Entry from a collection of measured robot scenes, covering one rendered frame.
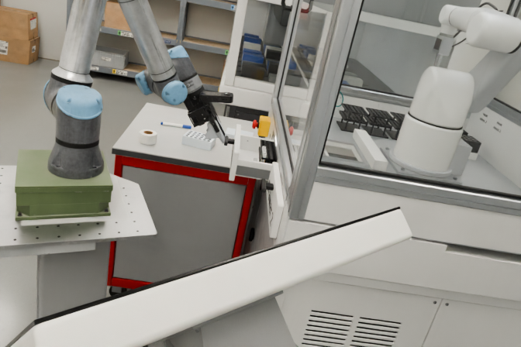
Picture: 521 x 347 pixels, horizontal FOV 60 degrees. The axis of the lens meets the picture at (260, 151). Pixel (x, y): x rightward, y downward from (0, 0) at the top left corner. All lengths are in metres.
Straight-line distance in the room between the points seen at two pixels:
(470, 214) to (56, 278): 1.16
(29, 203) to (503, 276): 1.27
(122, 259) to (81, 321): 1.66
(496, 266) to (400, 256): 0.26
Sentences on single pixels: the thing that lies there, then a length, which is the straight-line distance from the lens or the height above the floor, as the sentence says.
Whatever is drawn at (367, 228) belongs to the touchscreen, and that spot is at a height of 1.19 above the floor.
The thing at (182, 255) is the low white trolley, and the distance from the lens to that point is 2.02.
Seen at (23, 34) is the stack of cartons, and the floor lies 0.34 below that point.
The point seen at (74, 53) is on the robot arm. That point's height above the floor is 1.17.
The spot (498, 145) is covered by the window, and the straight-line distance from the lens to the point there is 1.21.
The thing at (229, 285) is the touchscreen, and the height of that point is 1.18.
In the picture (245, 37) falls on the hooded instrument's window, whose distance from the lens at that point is 2.36.
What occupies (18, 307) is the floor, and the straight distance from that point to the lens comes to 2.25.
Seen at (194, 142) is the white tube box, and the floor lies 0.78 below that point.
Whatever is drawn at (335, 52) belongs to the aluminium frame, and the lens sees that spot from 0.99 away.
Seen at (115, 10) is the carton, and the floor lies 0.79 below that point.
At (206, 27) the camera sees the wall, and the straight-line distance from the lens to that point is 5.73.
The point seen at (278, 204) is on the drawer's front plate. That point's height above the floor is 0.93.
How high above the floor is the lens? 1.49
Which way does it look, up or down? 22 degrees down
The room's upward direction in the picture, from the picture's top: 12 degrees clockwise
